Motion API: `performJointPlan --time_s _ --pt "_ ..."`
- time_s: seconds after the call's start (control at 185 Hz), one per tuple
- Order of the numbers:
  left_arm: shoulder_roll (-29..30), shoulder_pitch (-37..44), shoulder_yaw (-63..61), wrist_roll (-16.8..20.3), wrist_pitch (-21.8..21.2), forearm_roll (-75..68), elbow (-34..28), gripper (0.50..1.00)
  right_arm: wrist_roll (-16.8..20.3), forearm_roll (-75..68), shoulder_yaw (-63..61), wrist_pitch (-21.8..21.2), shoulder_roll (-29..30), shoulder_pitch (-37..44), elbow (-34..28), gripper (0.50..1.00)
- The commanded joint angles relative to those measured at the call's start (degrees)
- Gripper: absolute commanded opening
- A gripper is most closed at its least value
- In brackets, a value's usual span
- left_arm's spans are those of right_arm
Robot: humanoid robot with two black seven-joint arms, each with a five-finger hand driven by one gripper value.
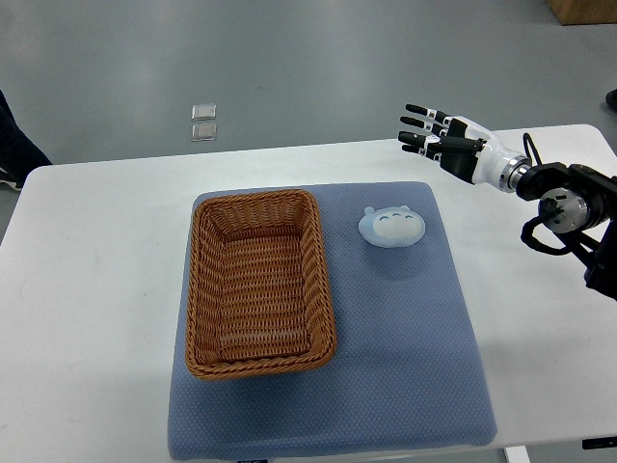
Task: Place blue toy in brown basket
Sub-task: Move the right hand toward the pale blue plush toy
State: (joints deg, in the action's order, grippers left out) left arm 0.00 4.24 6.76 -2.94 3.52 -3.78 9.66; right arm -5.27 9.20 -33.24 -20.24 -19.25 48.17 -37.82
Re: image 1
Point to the dark object at right edge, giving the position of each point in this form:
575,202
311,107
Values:
611,99

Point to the brown cardboard box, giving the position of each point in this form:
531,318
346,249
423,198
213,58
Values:
583,12

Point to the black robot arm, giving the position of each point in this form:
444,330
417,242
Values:
576,204

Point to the floor socket plate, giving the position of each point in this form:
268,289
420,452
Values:
204,132
203,112

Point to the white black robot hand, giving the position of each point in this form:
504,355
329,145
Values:
465,149

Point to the lower floor socket plate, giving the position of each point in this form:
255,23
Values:
204,132

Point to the upper floor socket plate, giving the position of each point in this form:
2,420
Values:
203,112

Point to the blue white plush toy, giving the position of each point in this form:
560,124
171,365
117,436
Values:
391,227

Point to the white table leg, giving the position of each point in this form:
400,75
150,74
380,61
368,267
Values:
518,454

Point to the brown wicker basket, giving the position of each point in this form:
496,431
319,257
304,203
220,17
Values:
258,296

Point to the person's dark trouser leg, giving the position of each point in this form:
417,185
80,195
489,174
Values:
19,155

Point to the black table control panel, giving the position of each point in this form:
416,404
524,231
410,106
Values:
599,443

